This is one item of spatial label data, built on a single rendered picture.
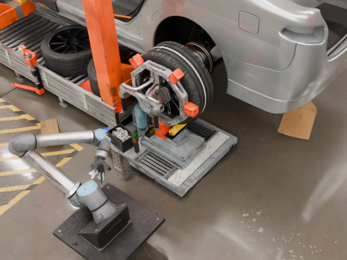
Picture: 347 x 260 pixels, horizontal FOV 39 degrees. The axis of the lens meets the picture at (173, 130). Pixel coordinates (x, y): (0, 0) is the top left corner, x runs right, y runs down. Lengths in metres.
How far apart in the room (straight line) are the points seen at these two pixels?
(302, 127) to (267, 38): 1.59
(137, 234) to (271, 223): 1.12
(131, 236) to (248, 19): 1.76
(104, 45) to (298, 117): 2.11
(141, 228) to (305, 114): 2.18
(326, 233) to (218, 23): 1.84
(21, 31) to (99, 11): 2.49
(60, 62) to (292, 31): 2.52
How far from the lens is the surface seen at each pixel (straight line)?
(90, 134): 3.67
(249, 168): 4.45
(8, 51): 5.62
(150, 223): 3.72
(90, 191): 3.53
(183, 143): 4.35
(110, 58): 4.05
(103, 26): 3.87
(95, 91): 4.81
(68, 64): 5.10
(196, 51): 4.16
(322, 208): 4.27
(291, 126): 4.89
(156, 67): 3.75
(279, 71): 3.61
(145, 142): 4.50
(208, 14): 3.74
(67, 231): 3.79
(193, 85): 3.68
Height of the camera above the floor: 3.31
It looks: 43 degrees down
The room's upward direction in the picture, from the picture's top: 4 degrees counter-clockwise
